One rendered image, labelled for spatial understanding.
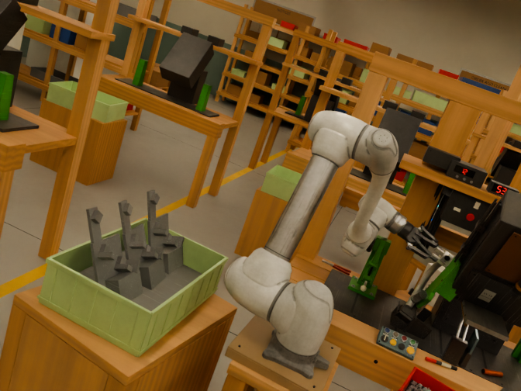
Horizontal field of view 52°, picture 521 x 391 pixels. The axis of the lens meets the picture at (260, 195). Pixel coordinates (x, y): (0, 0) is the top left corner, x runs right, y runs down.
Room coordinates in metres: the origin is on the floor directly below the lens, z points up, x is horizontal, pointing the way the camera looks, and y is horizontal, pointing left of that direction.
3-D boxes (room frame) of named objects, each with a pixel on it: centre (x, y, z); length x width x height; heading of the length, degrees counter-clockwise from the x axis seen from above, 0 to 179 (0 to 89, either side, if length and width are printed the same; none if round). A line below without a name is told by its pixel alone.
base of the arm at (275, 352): (1.61, -0.30, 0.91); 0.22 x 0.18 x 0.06; 81
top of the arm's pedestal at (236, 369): (1.62, -0.28, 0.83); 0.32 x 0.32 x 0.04; 75
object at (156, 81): (10.85, 2.91, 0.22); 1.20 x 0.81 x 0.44; 171
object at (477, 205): (2.38, -0.89, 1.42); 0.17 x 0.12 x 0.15; 78
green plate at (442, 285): (2.11, -0.87, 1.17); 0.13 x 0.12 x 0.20; 78
